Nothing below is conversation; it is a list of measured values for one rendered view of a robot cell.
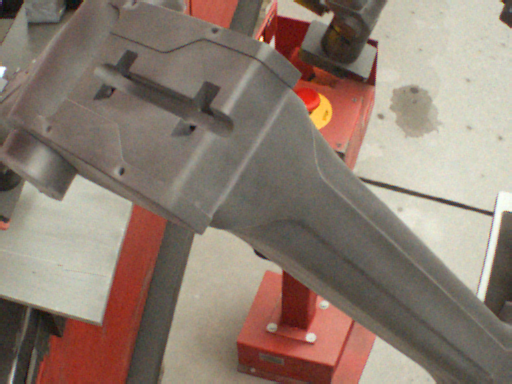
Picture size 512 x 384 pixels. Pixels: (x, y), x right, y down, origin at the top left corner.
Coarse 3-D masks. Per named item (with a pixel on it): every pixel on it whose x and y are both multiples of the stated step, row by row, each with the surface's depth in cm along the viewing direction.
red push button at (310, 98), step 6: (294, 90) 138; (300, 90) 138; (306, 90) 138; (312, 90) 138; (300, 96) 137; (306, 96) 137; (312, 96) 137; (318, 96) 137; (306, 102) 136; (312, 102) 136; (318, 102) 137; (312, 108) 136
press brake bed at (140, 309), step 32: (192, 0) 174; (224, 0) 204; (256, 0) 257; (128, 224) 158; (160, 224) 182; (128, 256) 161; (160, 256) 213; (128, 288) 163; (160, 288) 208; (128, 320) 166; (160, 320) 204; (32, 352) 114; (64, 352) 128; (96, 352) 146; (128, 352) 169; (160, 352) 200
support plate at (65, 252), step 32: (32, 192) 105; (96, 192) 105; (32, 224) 103; (64, 224) 103; (96, 224) 103; (0, 256) 100; (32, 256) 100; (64, 256) 100; (96, 256) 101; (0, 288) 98; (32, 288) 98; (64, 288) 98; (96, 288) 98; (96, 320) 96
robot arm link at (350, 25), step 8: (296, 0) 134; (304, 0) 133; (312, 0) 132; (320, 0) 131; (312, 8) 134; (320, 8) 133; (328, 8) 130; (336, 16) 127; (344, 16) 125; (336, 24) 128; (344, 24) 126; (352, 24) 125; (360, 24) 126; (352, 32) 127; (360, 32) 130
